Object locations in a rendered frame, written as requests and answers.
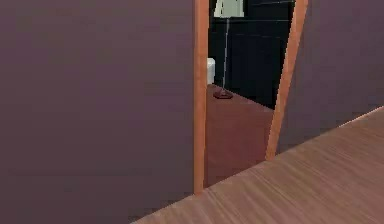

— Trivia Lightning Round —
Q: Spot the white toilet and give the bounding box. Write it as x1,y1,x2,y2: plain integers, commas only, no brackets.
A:
207,57,216,86

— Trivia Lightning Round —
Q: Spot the white shade floor lamp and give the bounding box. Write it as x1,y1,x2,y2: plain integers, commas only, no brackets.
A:
212,0,245,100

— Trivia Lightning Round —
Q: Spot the orange wooden door frame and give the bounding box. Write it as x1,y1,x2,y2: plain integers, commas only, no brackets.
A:
193,0,310,196

